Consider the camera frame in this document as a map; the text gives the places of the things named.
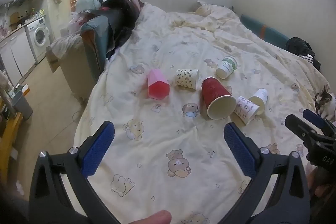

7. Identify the yellow wooden table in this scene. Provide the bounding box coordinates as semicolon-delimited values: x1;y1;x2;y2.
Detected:
0;111;23;188

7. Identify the tabby and white cat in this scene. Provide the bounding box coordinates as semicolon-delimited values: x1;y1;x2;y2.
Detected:
315;85;336;121

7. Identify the dark clothes pile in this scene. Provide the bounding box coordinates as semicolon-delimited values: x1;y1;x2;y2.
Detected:
286;37;321;70

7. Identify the grey trash bin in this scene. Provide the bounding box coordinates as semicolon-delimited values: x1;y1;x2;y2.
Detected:
12;90;33;121

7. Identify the black garment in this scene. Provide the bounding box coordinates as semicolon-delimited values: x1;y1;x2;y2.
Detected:
99;0;137;56

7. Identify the red ribbed paper cup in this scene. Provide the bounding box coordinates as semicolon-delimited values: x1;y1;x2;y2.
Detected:
201;77;237;120

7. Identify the white cup with green label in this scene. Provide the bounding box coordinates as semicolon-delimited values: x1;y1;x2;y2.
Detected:
216;56;238;80

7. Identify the pink faceted plastic cup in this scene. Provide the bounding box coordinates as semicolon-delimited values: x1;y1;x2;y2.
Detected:
147;69;171;101

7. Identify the white kitchen cabinet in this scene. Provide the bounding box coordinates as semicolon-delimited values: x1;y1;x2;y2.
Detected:
0;27;36;86

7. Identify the bear print paper cup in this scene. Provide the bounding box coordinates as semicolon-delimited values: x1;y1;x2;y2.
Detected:
175;69;200;90

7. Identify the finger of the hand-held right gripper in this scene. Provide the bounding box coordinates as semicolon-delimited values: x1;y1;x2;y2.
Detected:
302;109;336;134
285;114;322;147

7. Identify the white washing machine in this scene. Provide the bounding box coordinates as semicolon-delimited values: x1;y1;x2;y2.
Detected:
25;16;51;64

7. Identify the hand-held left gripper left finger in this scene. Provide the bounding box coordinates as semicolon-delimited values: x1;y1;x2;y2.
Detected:
28;121;116;224

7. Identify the white cartoon print paper cup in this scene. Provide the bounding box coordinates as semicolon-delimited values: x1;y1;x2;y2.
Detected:
234;95;260;126

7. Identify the person's right hand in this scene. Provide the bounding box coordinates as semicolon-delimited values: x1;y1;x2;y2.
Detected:
307;168;336;199

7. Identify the beige cushioned sofa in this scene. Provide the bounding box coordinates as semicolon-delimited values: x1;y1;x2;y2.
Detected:
46;34;98;102

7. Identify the person's left hand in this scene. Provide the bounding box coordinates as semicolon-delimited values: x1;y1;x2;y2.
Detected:
128;210;173;224

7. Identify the cream pillow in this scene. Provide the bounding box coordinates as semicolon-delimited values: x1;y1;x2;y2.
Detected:
194;1;234;18

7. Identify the teal bed headboard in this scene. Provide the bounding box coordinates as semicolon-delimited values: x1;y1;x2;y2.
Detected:
240;14;291;50

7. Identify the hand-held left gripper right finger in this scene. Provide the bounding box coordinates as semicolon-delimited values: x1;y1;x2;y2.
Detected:
223;122;312;224

